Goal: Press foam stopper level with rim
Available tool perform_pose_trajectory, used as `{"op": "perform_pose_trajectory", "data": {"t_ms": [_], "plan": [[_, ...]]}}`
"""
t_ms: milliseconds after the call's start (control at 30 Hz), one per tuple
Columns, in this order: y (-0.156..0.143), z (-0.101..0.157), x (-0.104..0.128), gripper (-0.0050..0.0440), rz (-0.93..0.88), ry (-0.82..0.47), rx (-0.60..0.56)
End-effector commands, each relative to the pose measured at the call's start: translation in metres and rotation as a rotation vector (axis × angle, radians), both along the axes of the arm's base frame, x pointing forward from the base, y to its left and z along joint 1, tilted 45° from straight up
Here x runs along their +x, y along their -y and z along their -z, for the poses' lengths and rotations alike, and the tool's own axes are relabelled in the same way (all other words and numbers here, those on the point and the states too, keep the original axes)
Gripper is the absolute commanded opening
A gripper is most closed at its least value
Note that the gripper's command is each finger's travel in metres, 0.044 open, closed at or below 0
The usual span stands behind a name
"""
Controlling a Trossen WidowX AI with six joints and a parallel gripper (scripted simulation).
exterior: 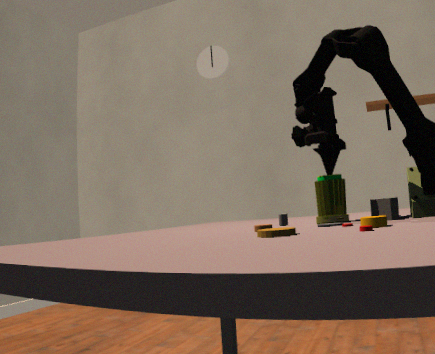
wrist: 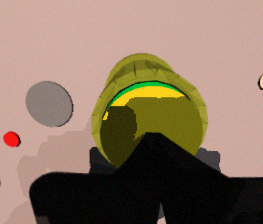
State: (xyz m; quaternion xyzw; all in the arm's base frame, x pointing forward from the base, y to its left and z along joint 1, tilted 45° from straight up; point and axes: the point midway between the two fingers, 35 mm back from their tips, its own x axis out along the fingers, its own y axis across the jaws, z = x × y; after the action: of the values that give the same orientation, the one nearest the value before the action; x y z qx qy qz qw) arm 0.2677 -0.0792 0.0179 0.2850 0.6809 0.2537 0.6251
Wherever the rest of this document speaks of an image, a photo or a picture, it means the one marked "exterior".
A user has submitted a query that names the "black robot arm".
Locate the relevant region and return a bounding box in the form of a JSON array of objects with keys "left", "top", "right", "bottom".
[{"left": 291, "top": 25, "right": 435, "bottom": 195}]

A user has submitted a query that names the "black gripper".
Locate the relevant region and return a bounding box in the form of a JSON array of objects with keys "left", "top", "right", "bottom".
[{"left": 305, "top": 113, "right": 346, "bottom": 175}]

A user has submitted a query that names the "small dark grey cylinder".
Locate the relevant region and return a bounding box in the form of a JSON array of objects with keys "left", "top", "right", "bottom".
[{"left": 279, "top": 214, "right": 288, "bottom": 226}]

